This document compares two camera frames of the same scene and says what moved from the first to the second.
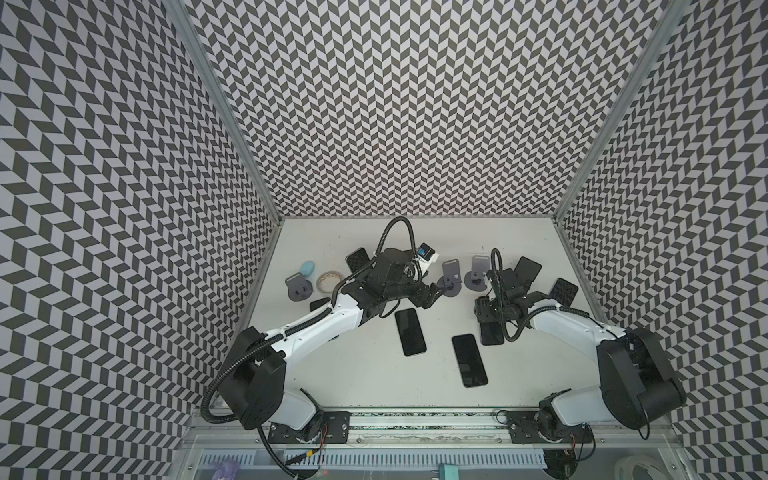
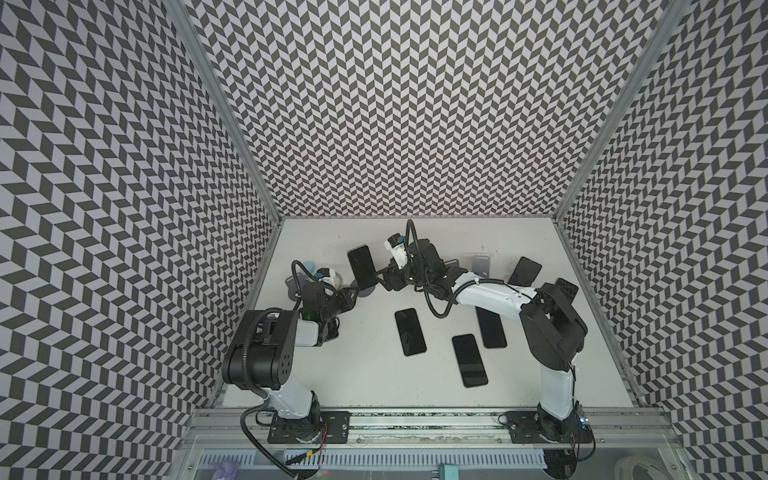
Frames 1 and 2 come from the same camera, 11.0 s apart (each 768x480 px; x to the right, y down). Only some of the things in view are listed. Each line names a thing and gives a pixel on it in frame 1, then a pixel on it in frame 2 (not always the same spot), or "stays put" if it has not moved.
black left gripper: [432, 293] → [344, 295]
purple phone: [492, 333] stays put
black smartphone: [356, 259] stays put
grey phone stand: [299, 288] stays put
